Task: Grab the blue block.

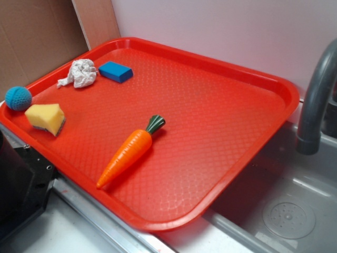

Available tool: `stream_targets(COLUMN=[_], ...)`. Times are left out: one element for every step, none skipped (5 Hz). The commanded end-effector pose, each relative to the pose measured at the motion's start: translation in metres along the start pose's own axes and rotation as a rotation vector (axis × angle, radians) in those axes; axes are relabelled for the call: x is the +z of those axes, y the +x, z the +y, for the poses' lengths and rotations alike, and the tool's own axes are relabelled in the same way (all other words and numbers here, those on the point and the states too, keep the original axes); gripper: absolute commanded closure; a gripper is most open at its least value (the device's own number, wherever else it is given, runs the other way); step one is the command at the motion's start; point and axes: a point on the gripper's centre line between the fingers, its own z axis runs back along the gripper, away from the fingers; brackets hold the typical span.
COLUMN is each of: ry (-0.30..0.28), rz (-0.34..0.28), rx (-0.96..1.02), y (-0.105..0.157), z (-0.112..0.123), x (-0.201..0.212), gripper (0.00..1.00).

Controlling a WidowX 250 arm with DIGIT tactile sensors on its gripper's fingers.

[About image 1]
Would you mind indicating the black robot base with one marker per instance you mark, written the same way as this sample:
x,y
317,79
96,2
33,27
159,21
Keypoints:
x,y
26,180

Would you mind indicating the blue rectangular block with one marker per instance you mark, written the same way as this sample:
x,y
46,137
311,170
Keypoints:
x,y
116,72

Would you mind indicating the orange toy carrot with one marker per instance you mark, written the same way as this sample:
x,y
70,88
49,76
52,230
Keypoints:
x,y
132,149

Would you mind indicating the crumpled white paper towel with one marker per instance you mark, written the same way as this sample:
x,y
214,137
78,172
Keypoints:
x,y
82,73

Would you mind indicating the yellow sponge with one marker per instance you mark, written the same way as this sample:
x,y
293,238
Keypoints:
x,y
48,117

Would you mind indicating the grey plastic toy sink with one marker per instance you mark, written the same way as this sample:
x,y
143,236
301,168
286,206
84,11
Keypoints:
x,y
281,202

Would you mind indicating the grey toy faucet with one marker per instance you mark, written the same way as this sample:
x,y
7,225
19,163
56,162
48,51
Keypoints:
x,y
318,114

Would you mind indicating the blue knitted ball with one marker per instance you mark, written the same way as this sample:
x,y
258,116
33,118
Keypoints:
x,y
18,98

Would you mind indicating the brown cardboard panel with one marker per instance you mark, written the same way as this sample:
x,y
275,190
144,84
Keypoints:
x,y
40,36

